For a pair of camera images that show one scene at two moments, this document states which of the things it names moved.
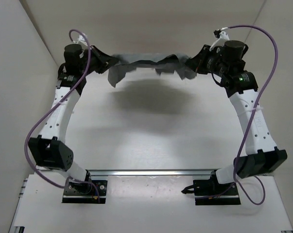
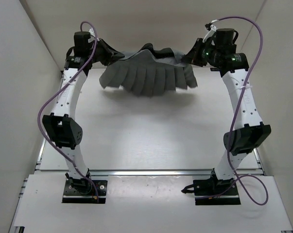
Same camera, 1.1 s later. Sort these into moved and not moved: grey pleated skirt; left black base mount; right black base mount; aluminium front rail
Moved: grey pleated skirt
Not moved: left black base mount; right black base mount; aluminium front rail
